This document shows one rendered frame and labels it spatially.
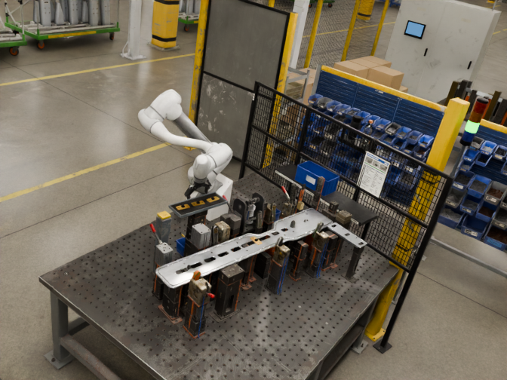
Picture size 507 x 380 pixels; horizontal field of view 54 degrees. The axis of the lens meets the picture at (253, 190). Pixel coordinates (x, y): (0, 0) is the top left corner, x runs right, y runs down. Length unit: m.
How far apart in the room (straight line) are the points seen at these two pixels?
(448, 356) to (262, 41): 3.53
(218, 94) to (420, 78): 4.89
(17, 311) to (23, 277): 0.37
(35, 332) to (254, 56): 3.50
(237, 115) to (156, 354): 3.67
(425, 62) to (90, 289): 7.91
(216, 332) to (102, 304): 0.69
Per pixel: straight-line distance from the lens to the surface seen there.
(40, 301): 4.19
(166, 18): 10.75
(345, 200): 3.84
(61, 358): 3.73
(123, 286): 3.21
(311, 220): 3.54
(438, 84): 9.85
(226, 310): 3.05
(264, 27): 5.53
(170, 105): 3.43
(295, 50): 7.72
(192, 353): 2.86
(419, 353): 4.36
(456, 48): 9.70
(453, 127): 3.41
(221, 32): 5.91
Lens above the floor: 2.82
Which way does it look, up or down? 29 degrees down
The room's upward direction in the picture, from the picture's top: 11 degrees clockwise
